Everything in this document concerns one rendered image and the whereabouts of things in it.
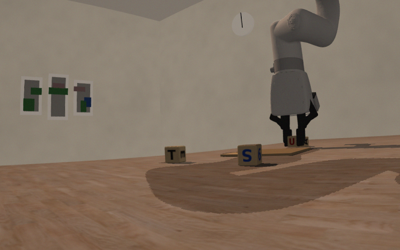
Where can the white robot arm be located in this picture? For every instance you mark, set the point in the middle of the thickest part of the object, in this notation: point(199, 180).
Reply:
point(301, 25)

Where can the orange flat mat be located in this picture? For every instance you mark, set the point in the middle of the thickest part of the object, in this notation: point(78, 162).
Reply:
point(274, 152)

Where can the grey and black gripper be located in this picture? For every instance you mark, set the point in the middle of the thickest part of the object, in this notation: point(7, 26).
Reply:
point(291, 95)

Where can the tan wooden letter block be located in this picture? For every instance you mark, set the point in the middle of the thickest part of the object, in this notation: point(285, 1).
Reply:
point(292, 141)
point(249, 154)
point(306, 143)
point(175, 154)

